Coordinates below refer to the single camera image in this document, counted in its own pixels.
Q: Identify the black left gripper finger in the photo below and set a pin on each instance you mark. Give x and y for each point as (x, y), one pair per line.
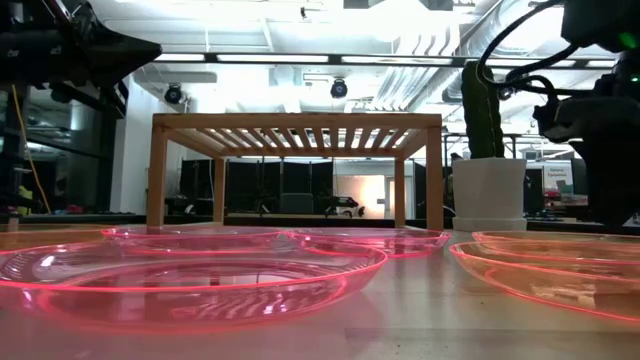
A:
(120, 67)
(125, 45)

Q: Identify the orange plastic plate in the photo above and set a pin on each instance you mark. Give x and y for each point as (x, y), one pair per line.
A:
(575, 239)
(550, 285)

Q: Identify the large pink plastic plate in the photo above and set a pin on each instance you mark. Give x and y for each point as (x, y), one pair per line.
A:
(150, 296)

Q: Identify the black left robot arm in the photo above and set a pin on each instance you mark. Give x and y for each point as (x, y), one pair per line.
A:
(30, 55)

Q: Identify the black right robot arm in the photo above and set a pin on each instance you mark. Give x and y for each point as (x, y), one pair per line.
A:
(610, 190)

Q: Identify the wooden slatted shelf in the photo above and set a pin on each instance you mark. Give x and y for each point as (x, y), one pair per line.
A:
(300, 121)

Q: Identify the black ceiling spotlight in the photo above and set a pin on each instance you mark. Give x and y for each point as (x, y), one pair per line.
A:
(338, 88)
(173, 94)

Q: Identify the black spotlight cluster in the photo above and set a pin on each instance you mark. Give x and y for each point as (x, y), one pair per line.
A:
(505, 93)

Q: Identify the green cactus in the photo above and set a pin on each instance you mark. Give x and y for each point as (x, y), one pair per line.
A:
(480, 120)

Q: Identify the black partition panels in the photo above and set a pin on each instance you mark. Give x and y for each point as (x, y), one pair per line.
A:
(250, 180)

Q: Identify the grey box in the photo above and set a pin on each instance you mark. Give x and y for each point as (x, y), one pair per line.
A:
(296, 202)

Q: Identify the white toy vehicle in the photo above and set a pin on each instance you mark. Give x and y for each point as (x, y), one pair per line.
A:
(345, 206)

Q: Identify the white wall sign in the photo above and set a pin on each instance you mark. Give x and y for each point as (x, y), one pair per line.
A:
(556, 175)

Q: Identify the black overhead rail with lights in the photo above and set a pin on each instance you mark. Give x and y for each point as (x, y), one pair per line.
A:
(335, 59)

